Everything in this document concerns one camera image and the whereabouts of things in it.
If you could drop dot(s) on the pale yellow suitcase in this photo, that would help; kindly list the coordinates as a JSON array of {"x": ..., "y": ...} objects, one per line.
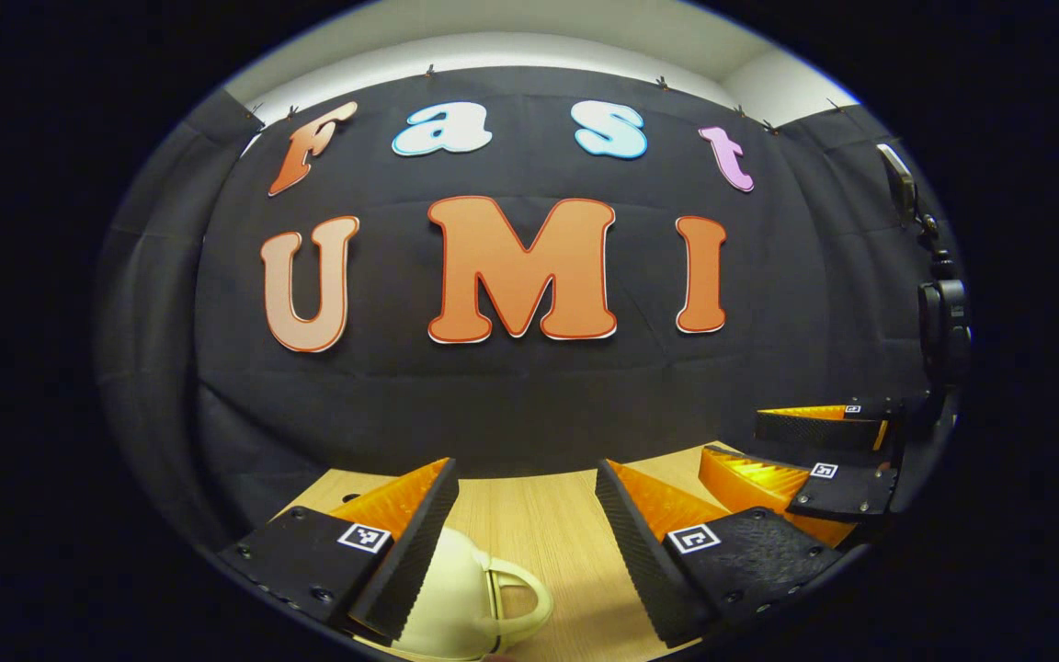
[{"x": 456, "y": 598}]

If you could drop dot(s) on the black backdrop cloth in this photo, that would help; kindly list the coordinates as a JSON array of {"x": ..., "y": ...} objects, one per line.
[{"x": 511, "y": 395}]

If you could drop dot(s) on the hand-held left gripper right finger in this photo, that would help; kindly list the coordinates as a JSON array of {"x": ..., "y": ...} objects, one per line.
[{"x": 640, "y": 561}]

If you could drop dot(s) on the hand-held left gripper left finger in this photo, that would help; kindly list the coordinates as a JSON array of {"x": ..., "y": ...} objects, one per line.
[{"x": 410, "y": 561}]

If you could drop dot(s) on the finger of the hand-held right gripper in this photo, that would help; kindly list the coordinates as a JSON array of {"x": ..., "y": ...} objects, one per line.
[
  {"x": 842, "y": 492},
  {"x": 814, "y": 430}
]

